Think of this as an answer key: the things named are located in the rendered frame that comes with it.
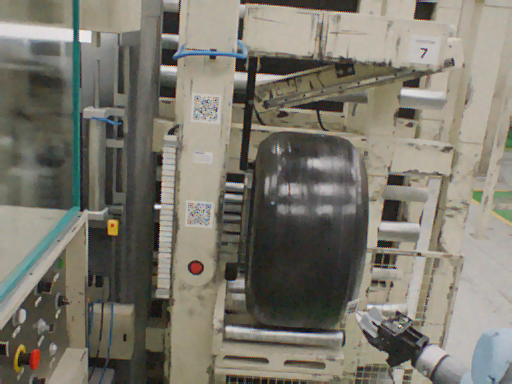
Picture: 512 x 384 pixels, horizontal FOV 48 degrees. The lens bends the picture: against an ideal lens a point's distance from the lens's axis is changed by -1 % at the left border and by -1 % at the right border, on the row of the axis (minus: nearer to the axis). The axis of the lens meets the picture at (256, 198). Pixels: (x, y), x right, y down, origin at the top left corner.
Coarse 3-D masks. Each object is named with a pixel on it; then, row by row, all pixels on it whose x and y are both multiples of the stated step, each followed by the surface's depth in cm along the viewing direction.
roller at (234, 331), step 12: (228, 324) 162; (240, 324) 163; (228, 336) 161; (240, 336) 161; (252, 336) 161; (264, 336) 161; (276, 336) 162; (288, 336) 162; (300, 336) 162; (312, 336) 162; (324, 336) 162; (336, 336) 162
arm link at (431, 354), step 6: (426, 348) 135; (432, 348) 134; (438, 348) 135; (420, 354) 135; (426, 354) 134; (432, 354) 133; (438, 354) 133; (444, 354) 133; (420, 360) 134; (426, 360) 133; (432, 360) 132; (438, 360) 139; (420, 366) 134; (426, 366) 133; (432, 366) 132; (420, 372) 135; (426, 372) 133
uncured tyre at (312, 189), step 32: (256, 160) 161; (288, 160) 148; (320, 160) 149; (352, 160) 151; (256, 192) 149; (288, 192) 143; (320, 192) 143; (352, 192) 144; (256, 224) 145; (288, 224) 141; (320, 224) 142; (352, 224) 142; (256, 256) 145; (288, 256) 142; (320, 256) 142; (352, 256) 143; (256, 288) 148; (288, 288) 145; (320, 288) 145; (352, 288) 147; (288, 320) 154; (320, 320) 153
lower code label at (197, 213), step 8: (192, 200) 157; (192, 208) 158; (200, 208) 158; (208, 208) 158; (192, 216) 159; (200, 216) 159; (208, 216) 159; (192, 224) 159; (200, 224) 159; (208, 224) 159
